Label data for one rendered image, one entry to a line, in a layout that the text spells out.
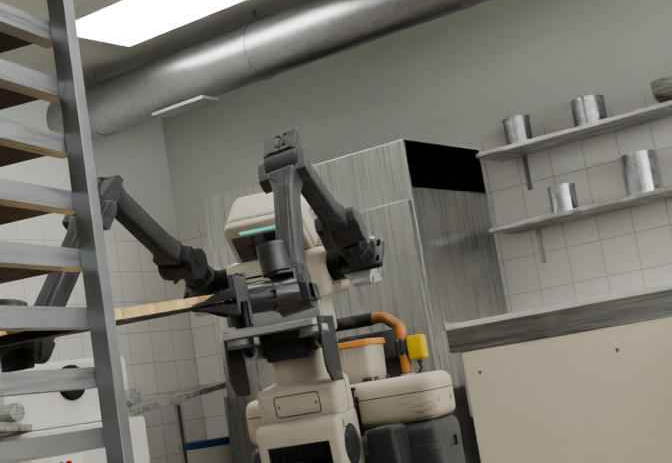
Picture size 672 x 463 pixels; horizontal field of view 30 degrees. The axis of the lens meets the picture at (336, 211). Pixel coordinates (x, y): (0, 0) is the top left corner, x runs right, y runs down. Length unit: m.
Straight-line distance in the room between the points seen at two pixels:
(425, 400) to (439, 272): 3.27
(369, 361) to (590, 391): 0.99
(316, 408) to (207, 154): 5.46
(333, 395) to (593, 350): 0.81
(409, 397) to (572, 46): 4.05
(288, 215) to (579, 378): 0.67
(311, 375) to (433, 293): 3.34
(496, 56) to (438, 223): 1.17
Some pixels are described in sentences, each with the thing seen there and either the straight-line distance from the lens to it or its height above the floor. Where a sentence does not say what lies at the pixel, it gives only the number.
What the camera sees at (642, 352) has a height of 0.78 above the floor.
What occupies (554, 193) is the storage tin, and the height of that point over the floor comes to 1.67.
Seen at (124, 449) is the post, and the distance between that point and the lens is 1.91.
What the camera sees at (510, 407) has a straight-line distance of 2.64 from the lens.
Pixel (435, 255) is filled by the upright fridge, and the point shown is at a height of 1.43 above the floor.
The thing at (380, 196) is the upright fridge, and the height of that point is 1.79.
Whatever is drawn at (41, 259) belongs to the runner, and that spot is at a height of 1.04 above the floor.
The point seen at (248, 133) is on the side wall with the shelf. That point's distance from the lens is 8.27.
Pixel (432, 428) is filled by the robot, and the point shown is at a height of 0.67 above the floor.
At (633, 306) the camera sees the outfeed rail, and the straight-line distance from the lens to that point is 2.53.
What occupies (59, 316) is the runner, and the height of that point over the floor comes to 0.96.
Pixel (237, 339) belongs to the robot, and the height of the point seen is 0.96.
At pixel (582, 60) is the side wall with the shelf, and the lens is 7.07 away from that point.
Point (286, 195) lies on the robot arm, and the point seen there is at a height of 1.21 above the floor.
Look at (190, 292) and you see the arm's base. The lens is 3.29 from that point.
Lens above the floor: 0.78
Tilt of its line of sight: 8 degrees up
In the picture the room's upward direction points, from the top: 9 degrees counter-clockwise
